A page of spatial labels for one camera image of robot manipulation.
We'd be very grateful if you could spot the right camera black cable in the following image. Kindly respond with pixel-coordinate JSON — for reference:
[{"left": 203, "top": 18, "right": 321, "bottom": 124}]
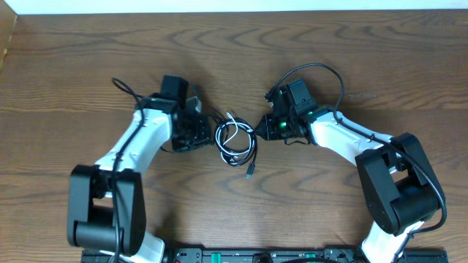
[{"left": 268, "top": 62, "right": 448, "bottom": 263}]

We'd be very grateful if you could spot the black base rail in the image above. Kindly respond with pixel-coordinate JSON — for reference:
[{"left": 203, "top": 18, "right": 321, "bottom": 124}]
[{"left": 80, "top": 248, "right": 449, "bottom": 263}]

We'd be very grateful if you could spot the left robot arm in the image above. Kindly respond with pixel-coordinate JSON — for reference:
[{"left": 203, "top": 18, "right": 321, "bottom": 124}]
[{"left": 67, "top": 75, "right": 211, "bottom": 262}]

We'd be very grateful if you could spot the white USB cable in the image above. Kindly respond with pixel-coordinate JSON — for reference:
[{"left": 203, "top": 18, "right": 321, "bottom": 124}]
[{"left": 215, "top": 111, "right": 255, "bottom": 159}]

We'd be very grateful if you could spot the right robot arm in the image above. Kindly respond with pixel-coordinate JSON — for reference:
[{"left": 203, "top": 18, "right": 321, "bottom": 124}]
[{"left": 255, "top": 79, "right": 446, "bottom": 262}]

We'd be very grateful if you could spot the left camera black cable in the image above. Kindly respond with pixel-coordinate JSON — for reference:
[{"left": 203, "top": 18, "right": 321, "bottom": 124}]
[{"left": 107, "top": 77, "right": 147, "bottom": 263}]

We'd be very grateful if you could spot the camera black cable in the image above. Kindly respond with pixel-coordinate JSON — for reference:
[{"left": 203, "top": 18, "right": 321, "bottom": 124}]
[
  {"left": 268, "top": 62, "right": 448, "bottom": 263},
  {"left": 107, "top": 77, "right": 147, "bottom": 263}
]

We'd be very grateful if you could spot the black USB cable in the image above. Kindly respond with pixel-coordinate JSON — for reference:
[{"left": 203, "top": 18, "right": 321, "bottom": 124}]
[{"left": 208, "top": 107, "right": 258, "bottom": 180}]

